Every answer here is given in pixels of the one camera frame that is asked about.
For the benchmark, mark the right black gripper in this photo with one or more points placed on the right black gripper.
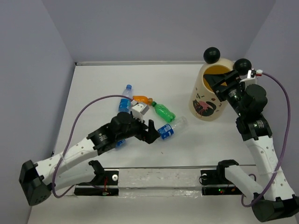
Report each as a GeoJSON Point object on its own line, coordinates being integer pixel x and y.
{"type": "Point", "coordinates": [215, 80]}

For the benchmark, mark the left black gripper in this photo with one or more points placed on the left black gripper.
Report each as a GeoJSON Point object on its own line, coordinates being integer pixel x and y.
{"type": "Point", "coordinates": [144, 135]}

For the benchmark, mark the green plastic bottle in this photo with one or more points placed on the green plastic bottle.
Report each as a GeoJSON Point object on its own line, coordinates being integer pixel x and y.
{"type": "Point", "coordinates": [163, 112]}

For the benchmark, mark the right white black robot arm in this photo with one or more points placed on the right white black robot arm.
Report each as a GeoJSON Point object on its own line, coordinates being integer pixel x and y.
{"type": "Point", "coordinates": [272, 198]}

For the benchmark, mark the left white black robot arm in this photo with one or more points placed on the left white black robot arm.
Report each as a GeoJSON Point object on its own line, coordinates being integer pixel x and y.
{"type": "Point", "coordinates": [40, 179]}

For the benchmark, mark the cream bin with black ears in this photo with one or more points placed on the cream bin with black ears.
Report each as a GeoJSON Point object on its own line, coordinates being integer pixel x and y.
{"type": "Point", "coordinates": [203, 103]}

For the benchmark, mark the orange juice bottle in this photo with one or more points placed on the orange juice bottle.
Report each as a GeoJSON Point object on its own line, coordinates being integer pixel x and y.
{"type": "Point", "coordinates": [143, 99]}

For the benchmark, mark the upright-lying blue label water bottle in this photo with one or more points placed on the upright-lying blue label water bottle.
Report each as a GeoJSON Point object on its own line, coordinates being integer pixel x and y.
{"type": "Point", "coordinates": [125, 103]}

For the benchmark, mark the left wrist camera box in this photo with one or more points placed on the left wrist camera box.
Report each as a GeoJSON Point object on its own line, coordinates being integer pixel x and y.
{"type": "Point", "coordinates": [138, 110]}

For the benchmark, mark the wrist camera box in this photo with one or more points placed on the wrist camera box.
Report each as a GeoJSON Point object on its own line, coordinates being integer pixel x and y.
{"type": "Point", "coordinates": [252, 76]}
{"type": "Point", "coordinates": [138, 110]}

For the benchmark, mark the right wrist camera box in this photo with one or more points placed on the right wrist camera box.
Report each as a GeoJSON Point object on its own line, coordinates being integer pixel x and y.
{"type": "Point", "coordinates": [252, 76]}

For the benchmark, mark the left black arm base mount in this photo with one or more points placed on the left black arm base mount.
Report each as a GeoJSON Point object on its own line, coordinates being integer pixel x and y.
{"type": "Point", "coordinates": [105, 186]}

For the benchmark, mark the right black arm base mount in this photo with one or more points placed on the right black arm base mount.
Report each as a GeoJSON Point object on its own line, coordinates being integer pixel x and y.
{"type": "Point", "coordinates": [212, 185]}

